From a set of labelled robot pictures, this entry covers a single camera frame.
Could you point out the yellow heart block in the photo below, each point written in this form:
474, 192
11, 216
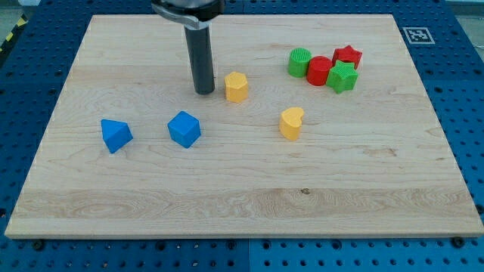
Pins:
290, 123

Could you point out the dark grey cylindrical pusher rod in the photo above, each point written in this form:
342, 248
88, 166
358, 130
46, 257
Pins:
201, 60

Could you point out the black silver end effector mount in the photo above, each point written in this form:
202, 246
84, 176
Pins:
192, 14

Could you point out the green cylinder block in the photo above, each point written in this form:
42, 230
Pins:
298, 64

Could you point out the blue cube block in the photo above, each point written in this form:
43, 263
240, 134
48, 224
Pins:
184, 129

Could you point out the light wooden board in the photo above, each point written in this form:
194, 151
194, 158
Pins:
372, 162

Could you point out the blue triangle block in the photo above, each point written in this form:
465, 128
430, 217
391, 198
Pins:
115, 134

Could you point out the white fiducial marker tag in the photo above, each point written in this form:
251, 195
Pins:
418, 35

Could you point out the yellow hexagon block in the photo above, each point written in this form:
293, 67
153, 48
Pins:
236, 87

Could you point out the red cylinder block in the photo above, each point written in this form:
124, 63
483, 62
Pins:
318, 70

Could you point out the red star block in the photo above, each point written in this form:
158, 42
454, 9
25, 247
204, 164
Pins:
348, 55

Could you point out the green star block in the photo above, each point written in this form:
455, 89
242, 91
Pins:
342, 76

